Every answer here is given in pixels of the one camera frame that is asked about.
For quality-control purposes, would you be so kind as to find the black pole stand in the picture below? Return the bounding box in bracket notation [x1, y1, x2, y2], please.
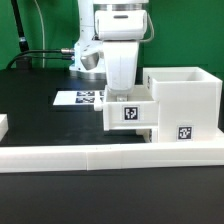
[10, 0, 32, 70]

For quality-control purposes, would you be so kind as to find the white drawer tray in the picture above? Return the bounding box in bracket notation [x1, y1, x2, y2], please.
[136, 128, 158, 143]
[94, 85, 159, 131]

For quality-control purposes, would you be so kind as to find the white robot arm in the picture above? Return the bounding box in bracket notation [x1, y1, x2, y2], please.
[70, 0, 154, 95]

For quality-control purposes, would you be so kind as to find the white drawer cabinet box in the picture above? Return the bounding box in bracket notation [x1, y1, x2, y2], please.
[143, 67, 222, 142]

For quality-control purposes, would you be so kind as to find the black cable with connector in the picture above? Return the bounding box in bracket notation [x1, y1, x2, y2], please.
[5, 47, 76, 70]

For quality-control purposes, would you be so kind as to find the white U-shaped fence wall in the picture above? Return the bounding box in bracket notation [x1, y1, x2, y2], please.
[0, 113, 224, 174]

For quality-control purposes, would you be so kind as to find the white fiducial marker sheet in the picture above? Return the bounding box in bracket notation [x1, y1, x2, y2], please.
[53, 90, 104, 106]

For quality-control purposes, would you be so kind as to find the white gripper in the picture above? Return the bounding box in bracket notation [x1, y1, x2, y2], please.
[95, 10, 147, 92]

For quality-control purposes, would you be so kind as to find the white front drawer tray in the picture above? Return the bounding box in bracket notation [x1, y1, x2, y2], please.
[136, 128, 158, 143]

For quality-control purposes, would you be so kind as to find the white thin cable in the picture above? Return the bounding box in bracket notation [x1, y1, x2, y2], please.
[33, 0, 46, 69]

